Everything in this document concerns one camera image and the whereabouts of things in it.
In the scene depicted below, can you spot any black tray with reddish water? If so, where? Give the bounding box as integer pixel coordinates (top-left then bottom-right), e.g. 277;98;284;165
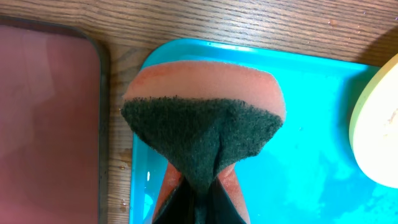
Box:
1;16;109;223

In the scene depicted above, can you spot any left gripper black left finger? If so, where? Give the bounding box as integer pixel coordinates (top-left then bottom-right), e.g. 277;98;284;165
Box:
152;178;195;224

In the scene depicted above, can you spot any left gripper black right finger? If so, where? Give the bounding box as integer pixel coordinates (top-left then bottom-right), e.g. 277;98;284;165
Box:
195;179;246;224

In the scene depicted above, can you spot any yellow plate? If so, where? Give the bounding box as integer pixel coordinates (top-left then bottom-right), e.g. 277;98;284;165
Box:
349;55;397;189

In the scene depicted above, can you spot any teal plastic tray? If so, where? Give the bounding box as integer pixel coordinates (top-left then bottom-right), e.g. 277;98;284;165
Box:
144;39;397;223

